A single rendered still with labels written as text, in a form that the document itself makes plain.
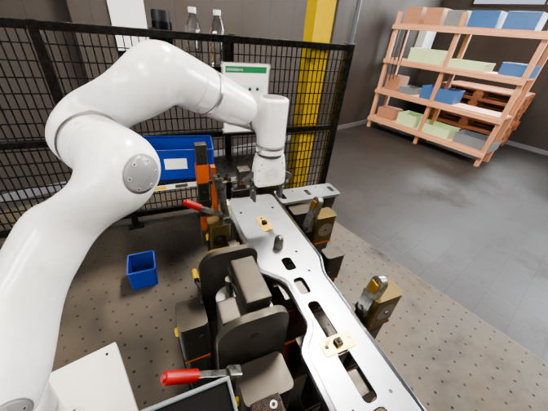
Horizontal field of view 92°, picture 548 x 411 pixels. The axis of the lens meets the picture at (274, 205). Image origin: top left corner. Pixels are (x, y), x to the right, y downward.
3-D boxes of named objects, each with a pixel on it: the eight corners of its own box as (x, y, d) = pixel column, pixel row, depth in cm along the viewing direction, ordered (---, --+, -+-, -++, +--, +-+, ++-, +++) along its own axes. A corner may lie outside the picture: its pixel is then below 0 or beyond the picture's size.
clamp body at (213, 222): (232, 294, 106) (231, 224, 86) (207, 302, 102) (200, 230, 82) (227, 282, 111) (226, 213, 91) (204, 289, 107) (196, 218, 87)
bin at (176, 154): (214, 177, 115) (214, 148, 108) (138, 181, 107) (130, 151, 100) (211, 161, 128) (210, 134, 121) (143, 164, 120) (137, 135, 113)
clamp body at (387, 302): (374, 359, 89) (413, 292, 70) (346, 373, 85) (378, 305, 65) (362, 341, 94) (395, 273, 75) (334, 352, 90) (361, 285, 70)
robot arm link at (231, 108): (162, 101, 59) (245, 130, 85) (213, 118, 52) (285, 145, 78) (172, 59, 57) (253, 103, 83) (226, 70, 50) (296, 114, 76)
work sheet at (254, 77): (266, 131, 136) (271, 64, 119) (223, 134, 128) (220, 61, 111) (264, 130, 138) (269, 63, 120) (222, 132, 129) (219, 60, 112)
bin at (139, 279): (159, 284, 106) (155, 268, 101) (131, 291, 103) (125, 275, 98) (157, 264, 115) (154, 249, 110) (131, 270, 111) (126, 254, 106)
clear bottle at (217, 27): (227, 65, 119) (226, 11, 108) (213, 65, 116) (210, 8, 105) (223, 64, 124) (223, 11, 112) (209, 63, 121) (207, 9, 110)
